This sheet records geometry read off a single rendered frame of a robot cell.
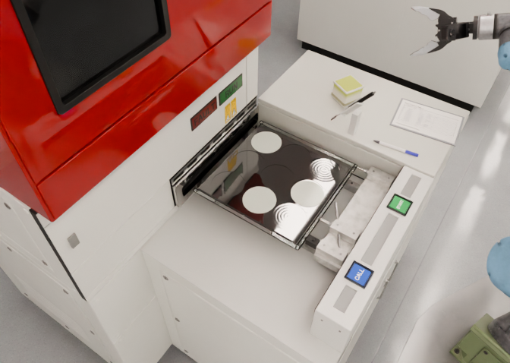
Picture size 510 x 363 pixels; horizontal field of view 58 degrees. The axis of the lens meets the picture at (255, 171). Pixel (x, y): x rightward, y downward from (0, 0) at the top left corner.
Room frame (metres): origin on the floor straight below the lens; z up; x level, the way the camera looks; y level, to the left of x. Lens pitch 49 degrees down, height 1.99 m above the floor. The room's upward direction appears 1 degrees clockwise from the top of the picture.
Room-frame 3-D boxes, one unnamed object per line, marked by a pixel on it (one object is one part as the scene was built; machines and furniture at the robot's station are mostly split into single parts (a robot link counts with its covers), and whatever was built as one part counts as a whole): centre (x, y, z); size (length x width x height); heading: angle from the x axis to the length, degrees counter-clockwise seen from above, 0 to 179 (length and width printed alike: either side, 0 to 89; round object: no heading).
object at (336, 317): (0.67, -0.33, 0.89); 0.55 x 0.09 x 0.14; 147
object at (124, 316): (1.08, 0.51, 0.41); 0.82 x 0.71 x 0.82; 147
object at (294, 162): (0.93, -0.07, 0.90); 0.34 x 0.34 x 0.01; 57
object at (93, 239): (0.89, 0.23, 1.02); 0.82 x 0.03 x 0.40; 147
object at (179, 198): (1.03, 0.12, 0.89); 0.44 x 0.02 x 0.10; 147
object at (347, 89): (1.22, -0.30, 1.00); 0.07 x 0.07 x 0.07; 31
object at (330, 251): (0.67, -0.21, 0.89); 0.08 x 0.03 x 0.03; 57
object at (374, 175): (0.94, -0.39, 0.89); 0.08 x 0.03 x 0.03; 57
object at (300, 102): (1.20, -0.36, 0.89); 0.62 x 0.35 x 0.14; 57
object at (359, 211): (0.80, -0.30, 0.87); 0.36 x 0.08 x 0.03; 147
